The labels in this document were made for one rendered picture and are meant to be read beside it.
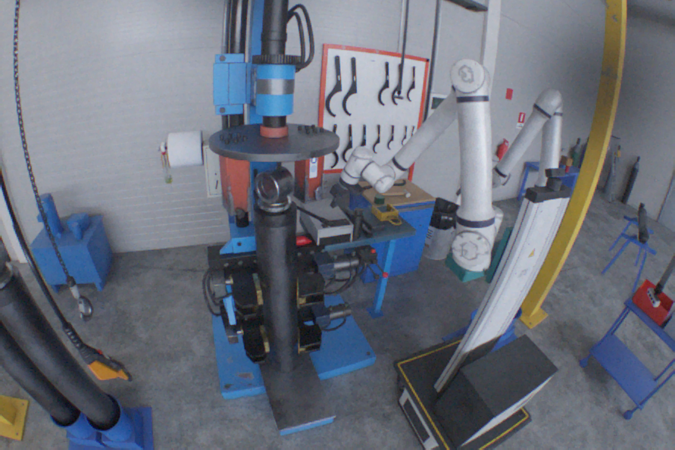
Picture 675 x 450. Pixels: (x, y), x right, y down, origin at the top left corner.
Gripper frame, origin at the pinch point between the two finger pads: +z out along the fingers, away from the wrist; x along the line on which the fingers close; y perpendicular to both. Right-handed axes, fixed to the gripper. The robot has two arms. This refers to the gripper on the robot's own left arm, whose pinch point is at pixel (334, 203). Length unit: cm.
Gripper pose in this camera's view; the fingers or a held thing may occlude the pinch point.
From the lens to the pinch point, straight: 145.0
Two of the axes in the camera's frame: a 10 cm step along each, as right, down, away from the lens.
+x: -6.4, 2.8, -7.2
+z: -3.9, 6.8, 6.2
